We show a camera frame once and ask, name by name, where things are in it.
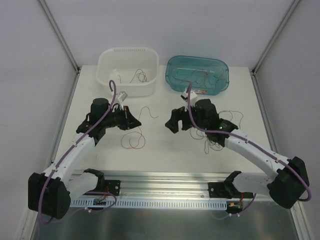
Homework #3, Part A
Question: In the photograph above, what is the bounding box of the red wire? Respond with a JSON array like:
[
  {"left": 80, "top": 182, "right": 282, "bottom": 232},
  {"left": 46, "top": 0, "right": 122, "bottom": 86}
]
[{"left": 120, "top": 106, "right": 160, "bottom": 150}]

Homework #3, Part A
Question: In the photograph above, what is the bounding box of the black wire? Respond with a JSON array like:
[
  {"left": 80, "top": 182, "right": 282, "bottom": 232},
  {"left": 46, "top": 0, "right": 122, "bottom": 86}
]
[
  {"left": 117, "top": 69, "right": 149, "bottom": 85},
  {"left": 189, "top": 109, "right": 245, "bottom": 154}
]

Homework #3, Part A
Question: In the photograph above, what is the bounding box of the brown wire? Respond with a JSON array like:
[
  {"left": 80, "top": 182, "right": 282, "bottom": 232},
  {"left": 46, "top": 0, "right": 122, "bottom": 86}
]
[{"left": 168, "top": 64, "right": 230, "bottom": 91}]

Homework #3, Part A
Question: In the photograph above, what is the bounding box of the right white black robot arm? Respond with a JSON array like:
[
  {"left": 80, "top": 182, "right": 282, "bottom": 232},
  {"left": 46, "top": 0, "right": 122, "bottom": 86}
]
[{"left": 165, "top": 99, "right": 312, "bottom": 209}]

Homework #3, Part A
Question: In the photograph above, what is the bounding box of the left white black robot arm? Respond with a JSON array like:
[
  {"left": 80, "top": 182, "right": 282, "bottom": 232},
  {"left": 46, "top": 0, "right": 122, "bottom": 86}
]
[{"left": 27, "top": 98, "right": 141, "bottom": 220}]

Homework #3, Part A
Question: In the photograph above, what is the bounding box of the teal transparent plastic bin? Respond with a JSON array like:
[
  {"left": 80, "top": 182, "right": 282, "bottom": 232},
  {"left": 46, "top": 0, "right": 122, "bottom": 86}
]
[{"left": 165, "top": 55, "right": 230, "bottom": 96}]

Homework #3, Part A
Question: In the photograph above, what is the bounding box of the white plastic tub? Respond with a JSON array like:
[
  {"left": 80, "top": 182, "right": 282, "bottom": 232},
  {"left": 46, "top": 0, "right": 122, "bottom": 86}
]
[{"left": 95, "top": 47, "right": 159, "bottom": 97}]

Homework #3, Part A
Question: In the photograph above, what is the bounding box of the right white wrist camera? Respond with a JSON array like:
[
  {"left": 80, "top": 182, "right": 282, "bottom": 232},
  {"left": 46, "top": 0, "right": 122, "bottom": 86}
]
[{"left": 180, "top": 90, "right": 198, "bottom": 111}]

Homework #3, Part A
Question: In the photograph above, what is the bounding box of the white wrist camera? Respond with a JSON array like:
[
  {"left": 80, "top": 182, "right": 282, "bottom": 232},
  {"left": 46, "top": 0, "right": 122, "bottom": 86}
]
[
  {"left": 180, "top": 90, "right": 198, "bottom": 111},
  {"left": 116, "top": 91, "right": 128, "bottom": 109}
]

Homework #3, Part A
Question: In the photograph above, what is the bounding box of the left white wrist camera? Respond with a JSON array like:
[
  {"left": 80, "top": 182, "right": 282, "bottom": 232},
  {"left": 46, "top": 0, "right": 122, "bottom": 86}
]
[{"left": 116, "top": 91, "right": 128, "bottom": 109}]

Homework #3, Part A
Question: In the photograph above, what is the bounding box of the aluminium mounting rail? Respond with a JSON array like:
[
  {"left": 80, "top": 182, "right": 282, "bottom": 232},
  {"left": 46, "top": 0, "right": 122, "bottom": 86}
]
[{"left": 69, "top": 169, "right": 300, "bottom": 202}]

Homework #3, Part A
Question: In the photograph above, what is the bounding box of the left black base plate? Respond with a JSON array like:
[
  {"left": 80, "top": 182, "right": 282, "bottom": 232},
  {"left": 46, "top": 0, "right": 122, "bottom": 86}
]
[{"left": 102, "top": 179, "right": 121, "bottom": 196}]

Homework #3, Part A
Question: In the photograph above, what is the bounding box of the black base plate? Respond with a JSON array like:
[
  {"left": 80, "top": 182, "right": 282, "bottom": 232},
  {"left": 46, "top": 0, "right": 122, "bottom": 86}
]
[
  {"left": 102, "top": 179, "right": 121, "bottom": 196},
  {"left": 208, "top": 181, "right": 254, "bottom": 200}
]

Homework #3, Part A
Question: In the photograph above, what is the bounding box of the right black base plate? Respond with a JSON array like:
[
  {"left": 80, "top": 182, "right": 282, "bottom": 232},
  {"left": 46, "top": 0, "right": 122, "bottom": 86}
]
[{"left": 208, "top": 181, "right": 254, "bottom": 200}]

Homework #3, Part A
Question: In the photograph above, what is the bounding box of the white slotted cable duct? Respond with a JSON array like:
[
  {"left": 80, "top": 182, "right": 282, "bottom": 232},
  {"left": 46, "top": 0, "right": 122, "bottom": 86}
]
[{"left": 70, "top": 197, "right": 227, "bottom": 211}]

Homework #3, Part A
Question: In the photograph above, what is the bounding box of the left aluminium frame post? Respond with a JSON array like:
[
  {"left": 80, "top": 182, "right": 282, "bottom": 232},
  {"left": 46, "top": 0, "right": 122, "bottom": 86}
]
[{"left": 37, "top": 0, "right": 81, "bottom": 73}]

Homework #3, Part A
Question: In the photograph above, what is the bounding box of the aluminium frame post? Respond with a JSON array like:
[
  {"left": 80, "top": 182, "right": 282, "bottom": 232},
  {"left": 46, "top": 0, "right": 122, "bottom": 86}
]
[
  {"left": 251, "top": 0, "right": 302, "bottom": 76},
  {"left": 37, "top": 0, "right": 81, "bottom": 73}
]

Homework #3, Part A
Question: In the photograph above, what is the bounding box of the right aluminium frame post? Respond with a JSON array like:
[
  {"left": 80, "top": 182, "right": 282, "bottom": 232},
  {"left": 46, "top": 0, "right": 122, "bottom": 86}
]
[{"left": 251, "top": 0, "right": 302, "bottom": 76}]

